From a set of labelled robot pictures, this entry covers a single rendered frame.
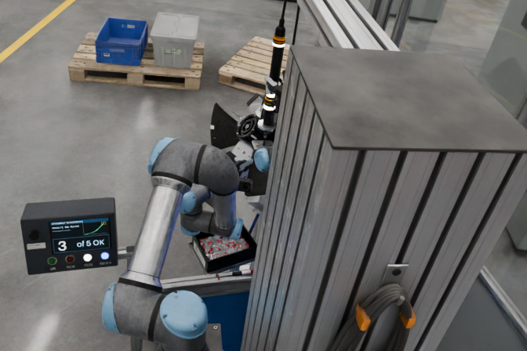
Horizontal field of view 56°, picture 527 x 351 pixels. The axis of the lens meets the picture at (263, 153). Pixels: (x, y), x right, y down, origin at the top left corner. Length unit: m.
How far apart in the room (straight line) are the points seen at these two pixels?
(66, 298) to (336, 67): 2.49
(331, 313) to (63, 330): 2.26
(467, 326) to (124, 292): 1.36
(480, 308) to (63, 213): 1.50
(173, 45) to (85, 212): 3.28
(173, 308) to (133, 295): 0.11
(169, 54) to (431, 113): 4.22
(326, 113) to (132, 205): 2.94
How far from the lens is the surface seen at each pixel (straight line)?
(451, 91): 0.68
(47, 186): 3.66
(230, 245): 2.00
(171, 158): 1.37
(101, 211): 1.56
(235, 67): 4.91
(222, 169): 1.36
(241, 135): 2.01
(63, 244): 1.60
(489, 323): 2.05
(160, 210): 1.35
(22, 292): 3.05
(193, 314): 1.28
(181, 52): 4.71
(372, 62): 0.70
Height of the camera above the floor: 2.30
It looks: 35 degrees down
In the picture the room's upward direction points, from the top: 8 degrees clockwise
